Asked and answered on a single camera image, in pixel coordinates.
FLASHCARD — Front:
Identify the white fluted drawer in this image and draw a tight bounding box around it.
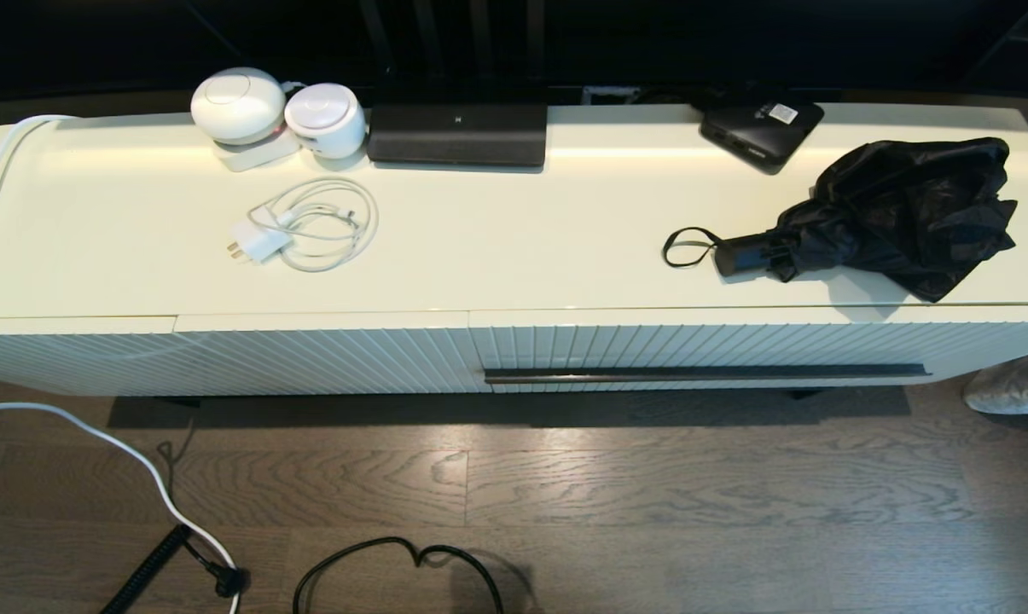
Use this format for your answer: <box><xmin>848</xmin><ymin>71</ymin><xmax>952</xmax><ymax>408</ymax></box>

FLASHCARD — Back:
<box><xmin>469</xmin><ymin>303</ymin><xmax>1028</xmax><ymax>393</ymax></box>

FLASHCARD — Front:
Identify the black umbrella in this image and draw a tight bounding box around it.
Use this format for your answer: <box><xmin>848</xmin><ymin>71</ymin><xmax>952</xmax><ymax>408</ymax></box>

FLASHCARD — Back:
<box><xmin>662</xmin><ymin>138</ymin><xmax>1018</xmax><ymax>304</ymax></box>

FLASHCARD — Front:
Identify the white sideboard cabinet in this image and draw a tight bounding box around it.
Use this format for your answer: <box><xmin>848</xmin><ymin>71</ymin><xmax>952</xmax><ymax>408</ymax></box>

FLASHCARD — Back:
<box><xmin>0</xmin><ymin>102</ymin><xmax>1028</xmax><ymax>397</ymax></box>

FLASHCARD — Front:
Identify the black rectangular device box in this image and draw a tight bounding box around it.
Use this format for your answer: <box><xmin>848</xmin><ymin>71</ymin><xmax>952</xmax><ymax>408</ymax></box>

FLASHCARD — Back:
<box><xmin>366</xmin><ymin>102</ymin><xmax>550</xmax><ymax>169</ymax></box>

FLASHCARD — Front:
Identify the white power adapter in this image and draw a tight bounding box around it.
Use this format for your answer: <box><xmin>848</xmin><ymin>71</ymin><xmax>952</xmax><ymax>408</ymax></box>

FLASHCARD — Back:
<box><xmin>226</xmin><ymin>219</ymin><xmax>294</xmax><ymax>264</ymax></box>

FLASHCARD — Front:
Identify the small white round device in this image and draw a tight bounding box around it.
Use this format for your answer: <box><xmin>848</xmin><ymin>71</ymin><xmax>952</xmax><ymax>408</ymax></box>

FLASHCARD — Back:
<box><xmin>283</xmin><ymin>82</ymin><xmax>368</xmax><ymax>160</ymax></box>

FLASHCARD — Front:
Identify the black set-top box with label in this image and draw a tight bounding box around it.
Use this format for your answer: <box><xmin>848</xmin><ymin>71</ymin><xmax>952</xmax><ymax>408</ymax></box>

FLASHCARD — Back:
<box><xmin>700</xmin><ymin>98</ymin><xmax>826</xmax><ymax>174</ymax></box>

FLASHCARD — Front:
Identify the flat white device base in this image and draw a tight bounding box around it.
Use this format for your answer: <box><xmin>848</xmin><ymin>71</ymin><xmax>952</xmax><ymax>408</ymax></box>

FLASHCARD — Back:
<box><xmin>213</xmin><ymin>128</ymin><xmax>303</xmax><ymax>172</ymax></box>

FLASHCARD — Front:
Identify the large white dome device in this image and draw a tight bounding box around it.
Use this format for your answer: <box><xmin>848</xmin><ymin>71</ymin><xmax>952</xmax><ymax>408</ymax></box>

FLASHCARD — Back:
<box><xmin>189</xmin><ymin>67</ymin><xmax>287</xmax><ymax>146</ymax></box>

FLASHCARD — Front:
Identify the white coiled charging cable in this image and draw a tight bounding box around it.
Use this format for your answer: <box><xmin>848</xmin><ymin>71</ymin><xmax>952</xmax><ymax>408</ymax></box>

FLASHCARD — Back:
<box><xmin>247</xmin><ymin>177</ymin><xmax>380</xmax><ymax>273</ymax></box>

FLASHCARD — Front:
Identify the black power cable loop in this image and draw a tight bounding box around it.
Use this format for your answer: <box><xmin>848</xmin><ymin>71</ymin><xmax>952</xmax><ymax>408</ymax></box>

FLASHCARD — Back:
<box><xmin>292</xmin><ymin>536</ymin><xmax>506</xmax><ymax>614</ymax></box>

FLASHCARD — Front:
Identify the white power strip cable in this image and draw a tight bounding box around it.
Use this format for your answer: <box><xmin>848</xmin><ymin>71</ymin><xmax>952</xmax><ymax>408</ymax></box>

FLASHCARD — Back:
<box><xmin>0</xmin><ymin>401</ymin><xmax>241</xmax><ymax>614</ymax></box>

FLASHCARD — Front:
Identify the black coiled cable with plug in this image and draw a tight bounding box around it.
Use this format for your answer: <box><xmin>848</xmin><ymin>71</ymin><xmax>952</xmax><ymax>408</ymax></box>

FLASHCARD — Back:
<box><xmin>100</xmin><ymin>522</ymin><xmax>250</xmax><ymax>614</ymax></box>

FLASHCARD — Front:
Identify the white twin cable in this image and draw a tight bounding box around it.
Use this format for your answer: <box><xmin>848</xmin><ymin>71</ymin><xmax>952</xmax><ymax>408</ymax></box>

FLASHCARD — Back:
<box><xmin>0</xmin><ymin>113</ymin><xmax>75</xmax><ymax>274</ymax></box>

